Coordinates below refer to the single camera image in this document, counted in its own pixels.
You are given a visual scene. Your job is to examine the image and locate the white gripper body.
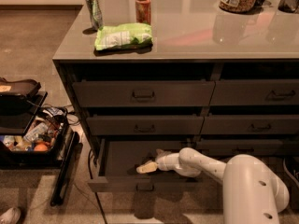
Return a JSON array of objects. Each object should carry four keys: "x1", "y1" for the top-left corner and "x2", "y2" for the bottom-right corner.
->
[{"x1": 155, "y1": 151, "x2": 180, "y2": 171}]

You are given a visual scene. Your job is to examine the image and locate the drawer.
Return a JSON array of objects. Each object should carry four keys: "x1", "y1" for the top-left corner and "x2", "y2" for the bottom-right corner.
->
[
  {"x1": 202, "y1": 115, "x2": 299, "y2": 134},
  {"x1": 86, "y1": 115, "x2": 204, "y2": 135},
  {"x1": 210, "y1": 79, "x2": 299, "y2": 106},
  {"x1": 89, "y1": 139, "x2": 200, "y2": 192},
  {"x1": 72, "y1": 81, "x2": 214, "y2": 107},
  {"x1": 194, "y1": 139, "x2": 299, "y2": 157}
]

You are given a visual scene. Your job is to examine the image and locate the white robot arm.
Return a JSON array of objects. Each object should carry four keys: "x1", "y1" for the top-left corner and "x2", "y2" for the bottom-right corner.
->
[{"x1": 136, "y1": 147, "x2": 290, "y2": 224}]

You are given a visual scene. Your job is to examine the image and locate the grey drawer cabinet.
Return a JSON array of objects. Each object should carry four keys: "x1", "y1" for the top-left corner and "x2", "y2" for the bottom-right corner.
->
[{"x1": 52, "y1": 0, "x2": 299, "y2": 161}]

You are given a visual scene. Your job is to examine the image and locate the black floor bar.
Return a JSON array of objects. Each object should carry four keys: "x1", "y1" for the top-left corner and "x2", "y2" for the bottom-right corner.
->
[{"x1": 50, "y1": 132, "x2": 79, "y2": 206}]

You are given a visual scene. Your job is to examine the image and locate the black bin of groceries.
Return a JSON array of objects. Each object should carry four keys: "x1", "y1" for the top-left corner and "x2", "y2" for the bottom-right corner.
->
[{"x1": 0, "y1": 106, "x2": 68, "y2": 167}]

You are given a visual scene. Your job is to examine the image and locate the orange fruit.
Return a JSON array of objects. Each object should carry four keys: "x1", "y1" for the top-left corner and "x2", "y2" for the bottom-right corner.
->
[{"x1": 34, "y1": 144, "x2": 48, "y2": 151}]

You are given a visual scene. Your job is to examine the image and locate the green chip bag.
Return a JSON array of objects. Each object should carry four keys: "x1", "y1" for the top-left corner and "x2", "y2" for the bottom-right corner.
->
[{"x1": 94, "y1": 22, "x2": 153, "y2": 51}]

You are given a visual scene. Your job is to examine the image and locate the black sneaker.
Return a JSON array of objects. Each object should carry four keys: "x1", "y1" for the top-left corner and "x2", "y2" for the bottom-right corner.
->
[{"x1": 283, "y1": 157, "x2": 299, "y2": 188}]

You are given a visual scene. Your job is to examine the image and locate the black case lid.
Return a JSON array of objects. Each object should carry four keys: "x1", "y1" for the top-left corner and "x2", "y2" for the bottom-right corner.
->
[{"x1": 0, "y1": 77, "x2": 41, "y2": 102}]

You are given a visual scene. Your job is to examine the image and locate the white shoe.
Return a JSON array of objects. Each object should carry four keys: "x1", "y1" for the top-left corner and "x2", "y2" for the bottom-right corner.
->
[{"x1": 0, "y1": 207, "x2": 21, "y2": 224}]

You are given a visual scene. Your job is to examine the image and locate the red soda can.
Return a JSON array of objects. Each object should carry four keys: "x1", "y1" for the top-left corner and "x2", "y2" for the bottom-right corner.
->
[{"x1": 135, "y1": 0, "x2": 151, "y2": 24}]

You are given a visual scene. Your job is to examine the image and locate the green soda can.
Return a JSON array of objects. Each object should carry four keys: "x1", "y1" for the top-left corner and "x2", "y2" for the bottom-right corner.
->
[{"x1": 85, "y1": 0, "x2": 104, "y2": 31}]

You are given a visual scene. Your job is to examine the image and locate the dark glass bottle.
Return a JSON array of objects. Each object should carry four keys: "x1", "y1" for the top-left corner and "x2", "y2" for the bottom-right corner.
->
[{"x1": 278, "y1": 0, "x2": 299, "y2": 13}]

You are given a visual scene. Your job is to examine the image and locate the black floor cable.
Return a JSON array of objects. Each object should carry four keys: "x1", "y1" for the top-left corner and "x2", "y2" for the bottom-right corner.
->
[{"x1": 87, "y1": 148, "x2": 108, "y2": 224}]

